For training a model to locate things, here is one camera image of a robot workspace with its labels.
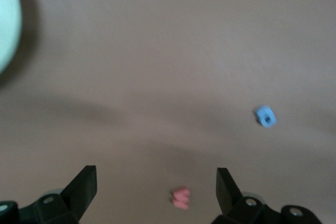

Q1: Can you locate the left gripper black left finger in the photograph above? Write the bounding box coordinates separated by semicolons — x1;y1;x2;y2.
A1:
16;165;98;224

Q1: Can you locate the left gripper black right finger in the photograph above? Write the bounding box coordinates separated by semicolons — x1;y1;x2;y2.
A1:
212;167;283;224

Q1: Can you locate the pink foam lowercase w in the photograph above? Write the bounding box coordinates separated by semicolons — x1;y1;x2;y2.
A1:
172;186;190;209

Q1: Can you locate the blue foam lowercase a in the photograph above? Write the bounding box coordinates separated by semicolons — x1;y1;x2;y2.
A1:
255;105;277;129

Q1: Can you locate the green plate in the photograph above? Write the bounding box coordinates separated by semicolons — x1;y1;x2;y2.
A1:
0;0;23;77

